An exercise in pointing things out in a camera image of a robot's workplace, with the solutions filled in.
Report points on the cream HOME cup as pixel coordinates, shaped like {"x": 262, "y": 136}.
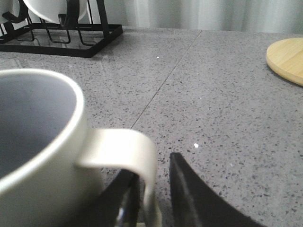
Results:
{"x": 50, "y": 159}

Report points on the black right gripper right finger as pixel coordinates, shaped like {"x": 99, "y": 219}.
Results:
{"x": 195, "y": 204}

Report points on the black wire mug rack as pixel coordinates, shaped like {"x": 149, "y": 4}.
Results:
{"x": 82, "y": 32}

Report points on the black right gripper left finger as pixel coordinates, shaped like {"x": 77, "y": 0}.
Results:
{"x": 117, "y": 206}

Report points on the right white hanging mug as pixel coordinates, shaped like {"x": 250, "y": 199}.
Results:
{"x": 47, "y": 9}

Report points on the wooden mug tree stand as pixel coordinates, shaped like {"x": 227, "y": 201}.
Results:
{"x": 285, "y": 58}

